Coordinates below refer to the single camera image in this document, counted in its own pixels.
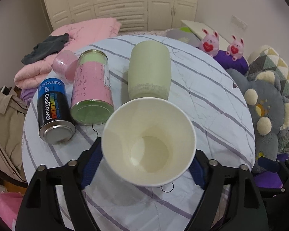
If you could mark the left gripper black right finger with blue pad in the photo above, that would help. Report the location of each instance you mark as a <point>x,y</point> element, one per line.
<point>244,209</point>

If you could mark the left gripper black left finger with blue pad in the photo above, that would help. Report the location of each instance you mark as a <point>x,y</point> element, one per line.
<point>55,193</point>

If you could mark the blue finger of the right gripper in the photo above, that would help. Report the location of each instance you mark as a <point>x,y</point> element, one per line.
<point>268,164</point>

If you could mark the white paper cup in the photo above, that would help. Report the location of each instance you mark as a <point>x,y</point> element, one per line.
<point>149,142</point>

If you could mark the pale green plastic cup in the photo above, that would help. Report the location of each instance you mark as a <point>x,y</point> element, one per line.
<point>149,72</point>

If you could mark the pink cloth at corner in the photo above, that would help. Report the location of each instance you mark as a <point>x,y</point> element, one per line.
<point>9,207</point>

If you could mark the grey plush toy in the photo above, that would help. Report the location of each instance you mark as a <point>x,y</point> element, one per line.
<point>269,109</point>

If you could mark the blue black CoolTowel can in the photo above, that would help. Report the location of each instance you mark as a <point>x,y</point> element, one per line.
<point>53,111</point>

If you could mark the purple cushion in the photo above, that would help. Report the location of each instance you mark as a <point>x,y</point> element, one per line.
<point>226,62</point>

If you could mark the striped white table cloth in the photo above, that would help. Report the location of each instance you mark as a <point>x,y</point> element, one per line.
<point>203,90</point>

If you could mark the triangle pattern pillow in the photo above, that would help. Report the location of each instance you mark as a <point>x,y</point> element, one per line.
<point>267,58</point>

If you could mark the beige jacket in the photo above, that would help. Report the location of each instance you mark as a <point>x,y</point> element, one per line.
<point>12,115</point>

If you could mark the folded purple blanket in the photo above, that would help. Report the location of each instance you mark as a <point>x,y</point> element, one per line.
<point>27,95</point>

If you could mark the right pink bunny plush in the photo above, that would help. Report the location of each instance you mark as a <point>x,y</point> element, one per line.
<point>236,48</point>

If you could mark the pink bunny plush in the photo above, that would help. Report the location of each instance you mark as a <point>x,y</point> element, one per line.
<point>236,48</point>
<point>210,43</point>

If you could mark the pink green towel canister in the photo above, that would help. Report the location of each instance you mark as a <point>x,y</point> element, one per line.
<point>91,101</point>

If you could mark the left pink bunny plush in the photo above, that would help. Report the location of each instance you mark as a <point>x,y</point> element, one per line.
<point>210,43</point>

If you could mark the small pink clear canister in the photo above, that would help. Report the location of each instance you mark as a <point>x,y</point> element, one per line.
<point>65,65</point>

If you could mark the white bedside board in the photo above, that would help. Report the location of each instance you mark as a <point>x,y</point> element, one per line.
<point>196,28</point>

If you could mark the grey flower pillow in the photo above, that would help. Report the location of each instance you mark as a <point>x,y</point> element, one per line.
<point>185,37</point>

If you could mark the dark grey garment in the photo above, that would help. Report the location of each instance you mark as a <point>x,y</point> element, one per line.
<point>51,45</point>

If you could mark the heart pattern bed sheet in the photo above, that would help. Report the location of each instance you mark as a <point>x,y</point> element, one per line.
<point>158,33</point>

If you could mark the folded pink quilt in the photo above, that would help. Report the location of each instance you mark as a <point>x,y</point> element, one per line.
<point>80,35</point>

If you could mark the cream white wardrobe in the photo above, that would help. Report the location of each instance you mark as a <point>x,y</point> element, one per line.
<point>134,15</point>

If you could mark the white wall socket strip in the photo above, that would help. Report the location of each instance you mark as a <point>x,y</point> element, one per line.
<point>238,22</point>

